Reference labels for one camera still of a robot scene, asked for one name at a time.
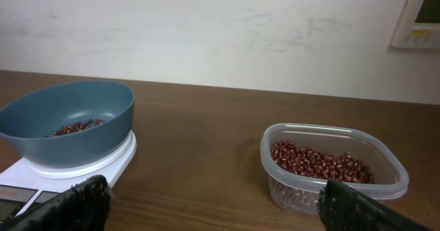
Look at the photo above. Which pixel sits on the blue-grey plastic bowl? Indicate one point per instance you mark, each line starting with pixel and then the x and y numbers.
pixel 26 121

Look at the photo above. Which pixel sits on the adzuki beans in bowl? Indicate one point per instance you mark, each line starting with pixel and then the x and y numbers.
pixel 76 127

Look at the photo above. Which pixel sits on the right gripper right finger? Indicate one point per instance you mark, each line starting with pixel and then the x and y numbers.
pixel 343 208

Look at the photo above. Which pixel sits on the red adzuki beans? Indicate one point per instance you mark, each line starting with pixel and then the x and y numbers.
pixel 309 162

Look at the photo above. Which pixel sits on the white digital kitchen scale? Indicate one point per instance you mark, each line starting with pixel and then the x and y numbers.
pixel 25 184

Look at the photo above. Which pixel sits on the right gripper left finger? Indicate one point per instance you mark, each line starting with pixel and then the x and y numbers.
pixel 83 207

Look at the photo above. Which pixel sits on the white wall control panel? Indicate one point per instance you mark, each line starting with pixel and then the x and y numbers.
pixel 418 26

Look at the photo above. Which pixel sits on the clear plastic food container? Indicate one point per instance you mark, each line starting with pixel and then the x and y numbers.
pixel 391 178

